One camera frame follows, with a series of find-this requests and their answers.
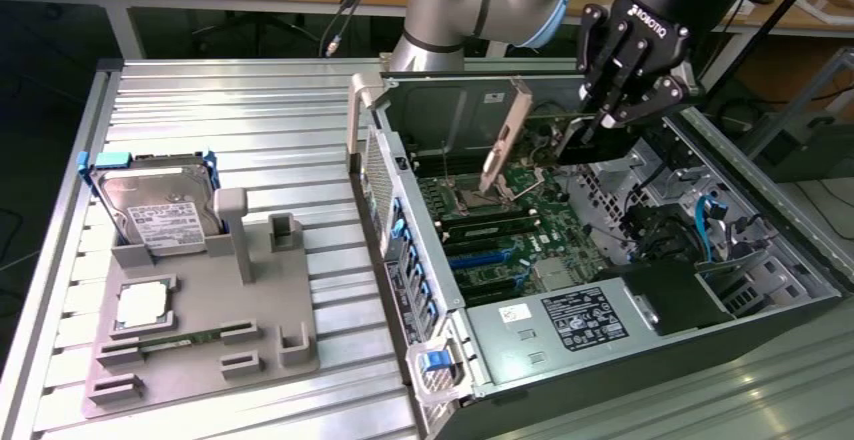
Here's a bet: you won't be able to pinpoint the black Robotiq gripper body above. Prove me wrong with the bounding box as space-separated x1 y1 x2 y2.
609 0 769 80

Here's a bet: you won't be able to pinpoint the black graphics card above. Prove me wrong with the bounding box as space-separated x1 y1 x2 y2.
479 77 644 195

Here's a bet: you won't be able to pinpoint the cluttered wooden desk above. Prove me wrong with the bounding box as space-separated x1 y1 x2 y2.
564 0 854 101

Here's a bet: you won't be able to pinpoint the black slanted pole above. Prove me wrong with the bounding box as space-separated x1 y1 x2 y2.
693 0 836 106

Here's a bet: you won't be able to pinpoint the perforated metal drive cage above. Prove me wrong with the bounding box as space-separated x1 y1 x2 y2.
566 129 709 261

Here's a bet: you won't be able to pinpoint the dark grey equipment box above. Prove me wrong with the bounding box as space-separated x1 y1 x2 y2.
760 117 854 184

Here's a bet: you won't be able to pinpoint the metal socket cover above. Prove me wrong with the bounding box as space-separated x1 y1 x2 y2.
497 164 556 201

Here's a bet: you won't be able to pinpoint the black RAM slot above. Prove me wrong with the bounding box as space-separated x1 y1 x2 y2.
417 159 493 178
413 148 500 166

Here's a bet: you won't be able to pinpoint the CPU socket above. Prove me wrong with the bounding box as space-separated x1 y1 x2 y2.
453 172 506 211

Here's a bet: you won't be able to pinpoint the black RAM stick with sticker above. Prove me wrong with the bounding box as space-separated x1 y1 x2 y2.
438 209 544 244

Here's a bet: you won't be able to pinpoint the silver chipset heat sink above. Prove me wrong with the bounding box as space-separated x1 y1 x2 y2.
530 258 577 292

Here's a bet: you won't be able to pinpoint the grey metal disk bay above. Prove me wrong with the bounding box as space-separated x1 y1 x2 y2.
697 254 840 319

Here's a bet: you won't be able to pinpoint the blue expansion slot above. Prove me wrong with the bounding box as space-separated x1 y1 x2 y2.
450 249 530 270

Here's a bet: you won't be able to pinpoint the green motherboard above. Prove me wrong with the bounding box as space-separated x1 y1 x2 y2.
413 147 613 309

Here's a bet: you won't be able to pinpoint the blue card retention clips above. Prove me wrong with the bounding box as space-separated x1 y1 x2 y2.
391 198 443 334

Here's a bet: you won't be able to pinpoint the black expansion slot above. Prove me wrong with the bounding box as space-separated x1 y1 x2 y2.
462 279 524 304

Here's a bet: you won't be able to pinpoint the black chair base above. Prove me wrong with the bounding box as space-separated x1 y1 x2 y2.
193 9 322 56

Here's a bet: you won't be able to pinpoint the grey power supply unit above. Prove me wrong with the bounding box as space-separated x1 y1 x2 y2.
466 279 662 386

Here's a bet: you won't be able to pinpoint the open black PC case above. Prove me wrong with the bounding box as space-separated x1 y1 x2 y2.
346 62 854 440

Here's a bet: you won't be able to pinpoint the hard disk in blue carrier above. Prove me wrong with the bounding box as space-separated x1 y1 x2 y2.
77 147 233 261

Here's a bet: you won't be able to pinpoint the grey plastic parts rack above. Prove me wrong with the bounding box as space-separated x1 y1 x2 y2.
79 187 322 419

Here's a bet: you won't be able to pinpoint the silver CPU chip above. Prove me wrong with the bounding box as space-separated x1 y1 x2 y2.
114 282 173 329

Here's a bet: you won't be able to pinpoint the green RAM stick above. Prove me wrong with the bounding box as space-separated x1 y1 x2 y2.
137 328 226 351

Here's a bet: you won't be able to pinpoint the aluminium profile frame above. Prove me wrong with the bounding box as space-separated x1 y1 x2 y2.
746 47 854 159

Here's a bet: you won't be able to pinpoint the blue data wire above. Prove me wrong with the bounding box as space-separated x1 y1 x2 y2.
693 194 733 267

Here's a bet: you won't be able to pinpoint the black power wire bundle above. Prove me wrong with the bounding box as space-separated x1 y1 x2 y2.
617 204 702 266

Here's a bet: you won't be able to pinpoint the grey flat wire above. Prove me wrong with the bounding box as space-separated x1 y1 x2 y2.
693 247 773 276

